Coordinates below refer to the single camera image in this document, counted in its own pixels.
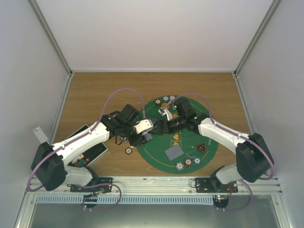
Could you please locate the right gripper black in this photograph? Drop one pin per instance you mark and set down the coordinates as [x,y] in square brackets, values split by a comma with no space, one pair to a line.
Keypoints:
[161,124]

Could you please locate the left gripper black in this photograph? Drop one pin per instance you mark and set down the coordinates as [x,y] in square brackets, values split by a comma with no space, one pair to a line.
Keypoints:
[135,142]

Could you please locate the red black chip stack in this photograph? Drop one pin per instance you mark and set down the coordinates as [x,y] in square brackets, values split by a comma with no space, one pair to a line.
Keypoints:
[128,150]

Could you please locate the dealt cards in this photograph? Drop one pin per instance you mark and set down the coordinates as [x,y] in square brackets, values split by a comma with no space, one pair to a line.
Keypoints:
[174,152]

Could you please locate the clear acrylic dealer button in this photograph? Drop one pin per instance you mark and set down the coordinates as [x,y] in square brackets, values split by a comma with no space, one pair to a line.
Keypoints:
[191,152]

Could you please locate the red black triangle all-in marker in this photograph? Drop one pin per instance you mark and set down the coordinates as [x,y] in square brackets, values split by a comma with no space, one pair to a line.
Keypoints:
[201,147]

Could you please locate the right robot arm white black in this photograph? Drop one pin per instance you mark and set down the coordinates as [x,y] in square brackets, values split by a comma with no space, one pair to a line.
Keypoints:
[253,158]

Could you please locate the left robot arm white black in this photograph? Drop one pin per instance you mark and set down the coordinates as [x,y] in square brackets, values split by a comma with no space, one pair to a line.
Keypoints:
[51,162]

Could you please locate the green round poker mat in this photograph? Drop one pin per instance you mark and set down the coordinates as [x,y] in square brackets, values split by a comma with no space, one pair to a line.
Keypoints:
[154,151]

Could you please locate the black aluminium poker case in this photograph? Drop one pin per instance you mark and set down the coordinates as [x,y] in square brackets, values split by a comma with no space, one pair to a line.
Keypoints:
[90,156]

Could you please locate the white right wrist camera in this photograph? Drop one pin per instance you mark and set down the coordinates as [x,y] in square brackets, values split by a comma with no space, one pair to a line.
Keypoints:
[165,112]

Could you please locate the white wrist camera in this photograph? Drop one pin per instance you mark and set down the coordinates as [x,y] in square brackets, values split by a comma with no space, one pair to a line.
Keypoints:
[143,126]
[165,112]

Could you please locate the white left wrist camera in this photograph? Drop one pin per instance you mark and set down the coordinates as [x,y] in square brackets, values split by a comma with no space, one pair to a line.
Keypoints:
[143,126]

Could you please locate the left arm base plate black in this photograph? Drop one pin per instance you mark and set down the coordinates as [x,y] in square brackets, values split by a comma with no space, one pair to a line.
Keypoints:
[100,185]

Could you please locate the grey slotted cable duct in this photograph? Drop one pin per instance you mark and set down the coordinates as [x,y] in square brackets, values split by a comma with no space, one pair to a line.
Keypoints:
[127,199]

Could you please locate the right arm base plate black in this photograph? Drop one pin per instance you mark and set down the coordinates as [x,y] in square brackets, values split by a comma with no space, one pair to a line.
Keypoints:
[210,185]

